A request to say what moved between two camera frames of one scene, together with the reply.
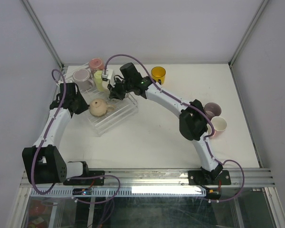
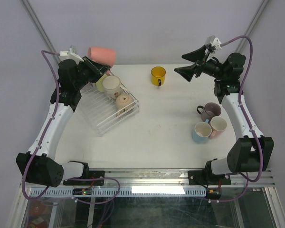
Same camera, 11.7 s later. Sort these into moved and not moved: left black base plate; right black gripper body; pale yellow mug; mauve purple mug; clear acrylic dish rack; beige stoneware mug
Moved: beige stoneware mug; right black gripper body
Not moved: clear acrylic dish rack; mauve purple mug; pale yellow mug; left black base plate
